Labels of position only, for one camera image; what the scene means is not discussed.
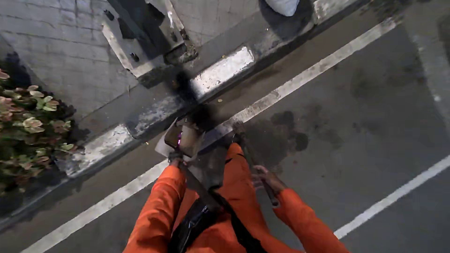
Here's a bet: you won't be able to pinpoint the person's right hand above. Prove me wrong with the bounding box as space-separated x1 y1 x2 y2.
251 165 287 196

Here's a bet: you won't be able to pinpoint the person's left hand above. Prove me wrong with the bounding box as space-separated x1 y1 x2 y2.
168 152 191 168

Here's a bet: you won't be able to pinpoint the broom with long stick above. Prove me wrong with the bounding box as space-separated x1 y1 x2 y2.
232 120 281 208

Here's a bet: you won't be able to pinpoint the dustpan with long handle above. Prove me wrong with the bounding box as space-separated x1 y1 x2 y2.
155 118 223 214

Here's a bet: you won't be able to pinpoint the person's left forearm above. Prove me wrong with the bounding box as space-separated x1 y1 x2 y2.
122 165 187 253

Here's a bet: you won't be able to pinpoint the person's right forearm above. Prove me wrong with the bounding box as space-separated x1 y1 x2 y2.
273 188 351 253

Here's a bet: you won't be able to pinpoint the person's legs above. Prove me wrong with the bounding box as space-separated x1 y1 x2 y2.
174 142 306 253

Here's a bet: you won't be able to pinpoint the brown cardboard box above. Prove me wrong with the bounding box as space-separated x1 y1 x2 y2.
164 122 203 158

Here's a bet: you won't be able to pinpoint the black plastic bag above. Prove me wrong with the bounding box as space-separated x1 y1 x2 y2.
168 197 219 253

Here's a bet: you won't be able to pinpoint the painted concrete kerb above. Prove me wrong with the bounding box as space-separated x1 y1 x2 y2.
0 0 372 233

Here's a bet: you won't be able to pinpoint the concrete base block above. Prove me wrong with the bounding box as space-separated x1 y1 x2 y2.
101 0 198 89

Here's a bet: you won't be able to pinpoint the leafy bush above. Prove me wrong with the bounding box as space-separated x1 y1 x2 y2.
0 68 85 197

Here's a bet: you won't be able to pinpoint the white sack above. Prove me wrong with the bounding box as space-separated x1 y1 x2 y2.
265 0 300 17

